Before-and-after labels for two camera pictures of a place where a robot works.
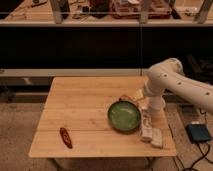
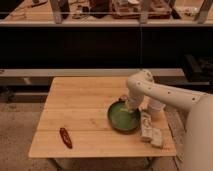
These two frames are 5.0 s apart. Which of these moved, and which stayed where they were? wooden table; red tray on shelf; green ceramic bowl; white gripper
Moved: white gripper
Stayed: red tray on shelf; wooden table; green ceramic bowl
